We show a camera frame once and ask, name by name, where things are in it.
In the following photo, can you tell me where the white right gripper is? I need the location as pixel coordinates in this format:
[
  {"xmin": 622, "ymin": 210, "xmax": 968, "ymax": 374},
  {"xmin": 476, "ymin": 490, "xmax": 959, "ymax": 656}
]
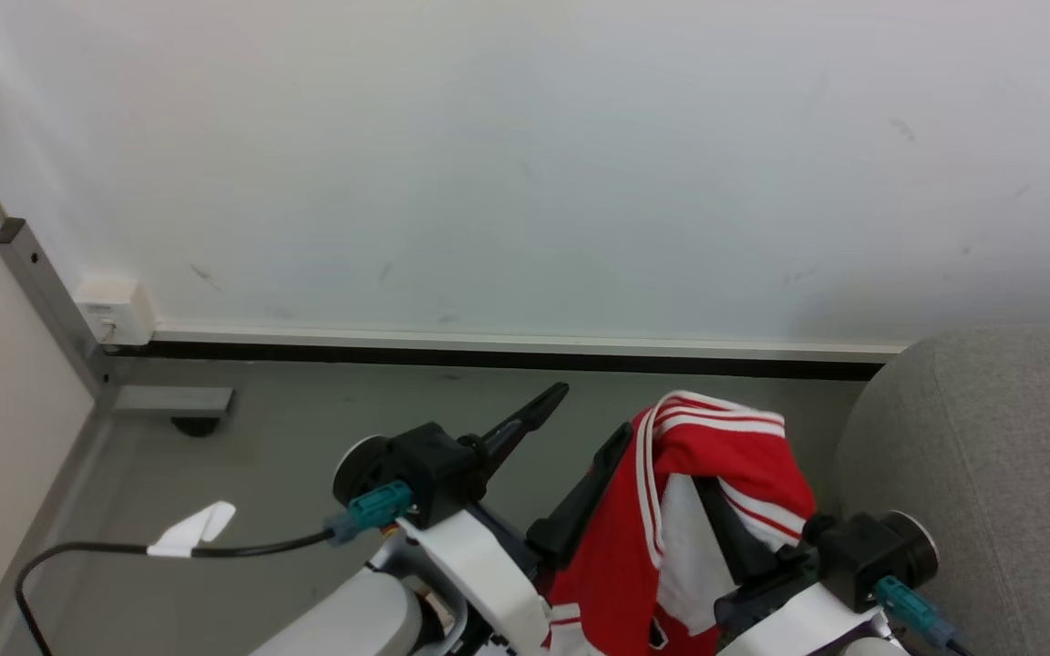
[{"xmin": 693, "ymin": 474, "xmax": 911, "ymax": 656}]

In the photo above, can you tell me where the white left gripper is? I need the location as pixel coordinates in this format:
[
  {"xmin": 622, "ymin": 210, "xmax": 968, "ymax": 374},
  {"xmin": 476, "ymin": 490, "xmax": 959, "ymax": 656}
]
[{"xmin": 365, "ymin": 382, "xmax": 634, "ymax": 656}]

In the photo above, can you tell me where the red and white garment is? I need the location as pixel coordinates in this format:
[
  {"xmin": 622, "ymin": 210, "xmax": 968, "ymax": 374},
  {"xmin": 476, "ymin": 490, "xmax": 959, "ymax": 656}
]
[{"xmin": 541, "ymin": 390, "xmax": 818, "ymax": 656}]

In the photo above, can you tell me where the white and black baseboard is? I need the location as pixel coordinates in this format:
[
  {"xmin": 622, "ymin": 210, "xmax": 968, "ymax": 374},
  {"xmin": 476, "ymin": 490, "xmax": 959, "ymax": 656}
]
[{"xmin": 104, "ymin": 323, "xmax": 911, "ymax": 383}]

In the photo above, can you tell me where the grey fabric sofa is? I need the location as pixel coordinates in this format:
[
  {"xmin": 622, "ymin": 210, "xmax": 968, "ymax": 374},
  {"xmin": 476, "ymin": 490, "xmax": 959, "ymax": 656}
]
[{"xmin": 833, "ymin": 326, "xmax": 1050, "ymax": 656}]

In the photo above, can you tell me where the white tape tag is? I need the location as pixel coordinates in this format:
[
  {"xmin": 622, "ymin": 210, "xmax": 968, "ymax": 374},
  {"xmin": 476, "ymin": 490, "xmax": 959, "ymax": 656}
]
[{"xmin": 146, "ymin": 500, "xmax": 238, "ymax": 559}]

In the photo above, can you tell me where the grey metal foot plate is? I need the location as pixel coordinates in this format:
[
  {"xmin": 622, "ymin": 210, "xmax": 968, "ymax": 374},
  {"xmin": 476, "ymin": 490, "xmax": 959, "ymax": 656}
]
[{"xmin": 111, "ymin": 385, "xmax": 235, "ymax": 420}]

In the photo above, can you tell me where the teal left cable connector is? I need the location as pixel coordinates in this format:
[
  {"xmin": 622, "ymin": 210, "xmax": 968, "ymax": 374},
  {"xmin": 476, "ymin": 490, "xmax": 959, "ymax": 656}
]
[{"xmin": 324, "ymin": 480, "xmax": 416, "ymax": 547}]

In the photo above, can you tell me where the teal cable connector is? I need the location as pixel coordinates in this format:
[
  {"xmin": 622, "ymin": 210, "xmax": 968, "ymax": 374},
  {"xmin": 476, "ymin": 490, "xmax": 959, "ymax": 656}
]
[
  {"xmin": 324, "ymin": 480, "xmax": 416, "ymax": 547},
  {"xmin": 873, "ymin": 575, "xmax": 957, "ymax": 650}
]

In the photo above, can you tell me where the teal right cable connector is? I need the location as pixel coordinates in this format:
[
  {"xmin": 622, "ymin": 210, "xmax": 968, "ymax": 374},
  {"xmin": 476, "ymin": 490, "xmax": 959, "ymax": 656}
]
[{"xmin": 873, "ymin": 575, "xmax": 957, "ymax": 650}]

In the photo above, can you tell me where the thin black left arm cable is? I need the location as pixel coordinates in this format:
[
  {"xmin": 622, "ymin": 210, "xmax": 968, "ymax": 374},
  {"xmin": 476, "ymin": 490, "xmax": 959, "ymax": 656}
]
[{"xmin": 15, "ymin": 531, "xmax": 336, "ymax": 656}]

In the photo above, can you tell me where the white wall socket box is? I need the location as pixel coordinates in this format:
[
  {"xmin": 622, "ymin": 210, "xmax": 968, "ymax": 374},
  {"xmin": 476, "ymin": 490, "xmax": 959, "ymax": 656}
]
[{"xmin": 73, "ymin": 275, "xmax": 158, "ymax": 348}]

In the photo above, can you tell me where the grey metal frame post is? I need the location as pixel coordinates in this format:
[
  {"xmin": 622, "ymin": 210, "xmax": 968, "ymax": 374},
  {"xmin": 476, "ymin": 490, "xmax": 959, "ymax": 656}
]
[{"xmin": 0, "ymin": 217, "xmax": 114, "ymax": 396}]

